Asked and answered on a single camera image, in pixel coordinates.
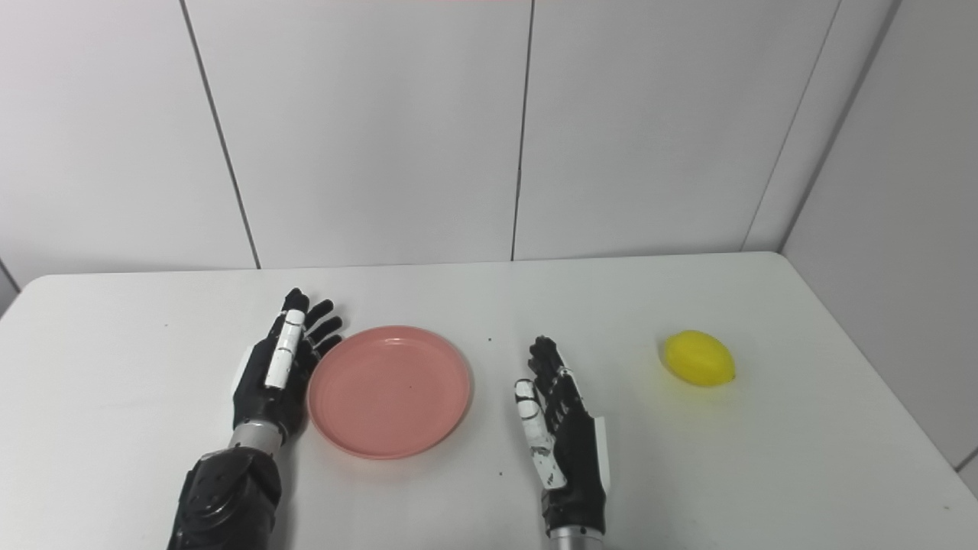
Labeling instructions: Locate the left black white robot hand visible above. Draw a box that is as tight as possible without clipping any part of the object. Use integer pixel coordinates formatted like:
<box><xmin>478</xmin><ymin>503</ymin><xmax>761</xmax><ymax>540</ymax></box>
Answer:
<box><xmin>232</xmin><ymin>287</ymin><xmax>345</xmax><ymax>440</ymax></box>

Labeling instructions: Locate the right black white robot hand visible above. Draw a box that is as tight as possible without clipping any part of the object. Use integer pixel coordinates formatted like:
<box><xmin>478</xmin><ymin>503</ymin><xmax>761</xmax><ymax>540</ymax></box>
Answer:
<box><xmin>513</xmin><ymin>335</ymin><xmax>612</xmax><ymax>535</ymax></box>

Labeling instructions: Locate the pink round plate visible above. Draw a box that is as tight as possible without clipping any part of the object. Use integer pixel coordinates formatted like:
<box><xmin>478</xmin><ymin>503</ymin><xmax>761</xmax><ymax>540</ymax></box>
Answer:
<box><xmin>307</xmin><ymin>325</ymin><xmax>472</xmax><ymax>460</ymax></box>

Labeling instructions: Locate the yellow lemon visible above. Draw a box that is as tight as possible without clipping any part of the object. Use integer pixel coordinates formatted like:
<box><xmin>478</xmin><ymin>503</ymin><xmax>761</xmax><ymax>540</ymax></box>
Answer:
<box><xmin>662</xmin><ymin>330</ymin><xmax>737</xmax><ymax>387</ymax></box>

